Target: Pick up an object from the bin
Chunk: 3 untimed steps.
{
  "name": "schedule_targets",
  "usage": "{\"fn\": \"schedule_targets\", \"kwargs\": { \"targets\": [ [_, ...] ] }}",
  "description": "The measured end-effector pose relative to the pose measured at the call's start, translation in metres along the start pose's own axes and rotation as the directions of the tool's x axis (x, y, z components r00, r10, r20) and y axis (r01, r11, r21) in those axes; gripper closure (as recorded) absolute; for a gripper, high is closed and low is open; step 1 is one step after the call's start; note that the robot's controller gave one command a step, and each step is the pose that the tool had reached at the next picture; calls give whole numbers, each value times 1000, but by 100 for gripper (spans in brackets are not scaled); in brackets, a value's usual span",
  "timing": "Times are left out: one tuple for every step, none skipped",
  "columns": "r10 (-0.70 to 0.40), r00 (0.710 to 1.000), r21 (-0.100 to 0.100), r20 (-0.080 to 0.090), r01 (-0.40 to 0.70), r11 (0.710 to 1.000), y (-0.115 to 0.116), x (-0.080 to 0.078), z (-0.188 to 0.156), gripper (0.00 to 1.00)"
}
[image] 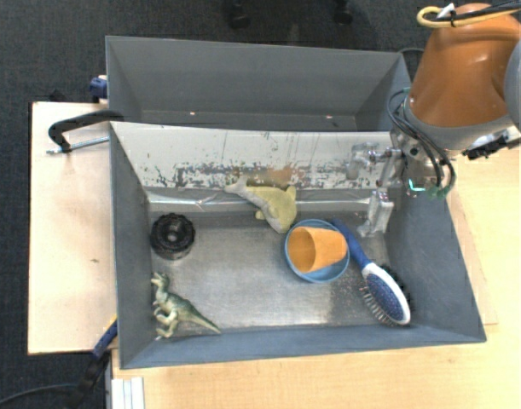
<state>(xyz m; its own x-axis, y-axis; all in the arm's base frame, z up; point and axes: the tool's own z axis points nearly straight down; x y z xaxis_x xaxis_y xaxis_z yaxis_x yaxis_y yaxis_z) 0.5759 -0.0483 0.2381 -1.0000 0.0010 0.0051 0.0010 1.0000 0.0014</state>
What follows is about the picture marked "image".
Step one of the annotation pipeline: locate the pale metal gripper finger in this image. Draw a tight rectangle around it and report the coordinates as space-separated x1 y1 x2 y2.
346 141 391 181
356 188 397 239

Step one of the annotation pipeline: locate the orange cup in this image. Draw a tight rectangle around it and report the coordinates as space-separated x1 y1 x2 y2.
287 226 350 274

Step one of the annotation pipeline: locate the blue and white hairbrush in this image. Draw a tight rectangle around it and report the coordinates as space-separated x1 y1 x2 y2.
330 216 413 327

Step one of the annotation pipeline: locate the blue bowl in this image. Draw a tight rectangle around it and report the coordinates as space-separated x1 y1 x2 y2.
284 218 351 285

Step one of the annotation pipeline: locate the yellow-green and grey plush dolphin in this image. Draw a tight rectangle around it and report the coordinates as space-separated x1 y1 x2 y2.
223 176 298 234

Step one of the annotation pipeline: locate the grey metal bin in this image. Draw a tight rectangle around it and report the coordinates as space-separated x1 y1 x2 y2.
104 35 488 371

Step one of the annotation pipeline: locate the green toy dinosaur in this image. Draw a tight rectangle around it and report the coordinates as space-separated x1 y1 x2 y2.
150 271 223 340

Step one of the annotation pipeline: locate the pale wood flat board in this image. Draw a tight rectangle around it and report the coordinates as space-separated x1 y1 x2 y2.
27 101 119 356

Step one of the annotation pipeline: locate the black cylinder on white bracket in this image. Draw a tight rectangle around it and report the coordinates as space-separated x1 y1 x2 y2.
461 126 521 162

